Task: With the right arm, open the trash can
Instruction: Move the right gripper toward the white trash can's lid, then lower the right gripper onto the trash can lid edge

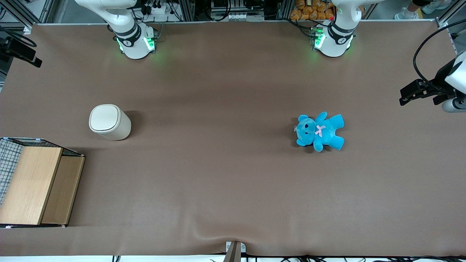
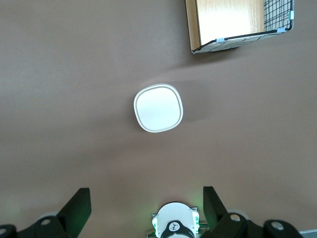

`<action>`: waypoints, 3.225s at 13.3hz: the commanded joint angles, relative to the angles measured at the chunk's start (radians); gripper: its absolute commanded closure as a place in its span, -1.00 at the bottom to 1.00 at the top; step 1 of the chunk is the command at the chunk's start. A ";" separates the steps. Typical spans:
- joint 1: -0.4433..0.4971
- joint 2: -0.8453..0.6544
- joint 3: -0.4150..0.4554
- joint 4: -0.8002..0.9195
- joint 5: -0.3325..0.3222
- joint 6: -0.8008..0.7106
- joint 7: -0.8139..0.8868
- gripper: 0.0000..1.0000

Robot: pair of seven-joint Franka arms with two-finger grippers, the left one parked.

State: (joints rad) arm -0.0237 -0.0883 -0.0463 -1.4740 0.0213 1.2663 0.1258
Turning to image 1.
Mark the long white socket strip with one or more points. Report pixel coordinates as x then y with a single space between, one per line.
236 16

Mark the brown table cover sheet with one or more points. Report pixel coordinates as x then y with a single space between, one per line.
233 182

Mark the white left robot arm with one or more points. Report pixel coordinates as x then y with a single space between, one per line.
333 43

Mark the aluminium frame profile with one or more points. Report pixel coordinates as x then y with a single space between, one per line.
449 16
29 11

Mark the white power strip with plugs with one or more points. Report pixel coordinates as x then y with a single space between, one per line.
157 9

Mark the pile of orange plush toys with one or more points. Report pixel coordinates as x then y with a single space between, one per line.
311 11

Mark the blue teddy bear pink bow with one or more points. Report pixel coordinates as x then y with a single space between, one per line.
320 131

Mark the cream trash can with lid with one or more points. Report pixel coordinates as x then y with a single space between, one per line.
109 122

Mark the grey table clamp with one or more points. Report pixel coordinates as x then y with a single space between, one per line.
235 251

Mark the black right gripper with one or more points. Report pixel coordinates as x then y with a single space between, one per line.
11 46

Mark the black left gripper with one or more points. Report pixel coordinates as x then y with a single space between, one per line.
439 80

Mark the white sneaker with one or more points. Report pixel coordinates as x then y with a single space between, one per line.
437 5
406 14

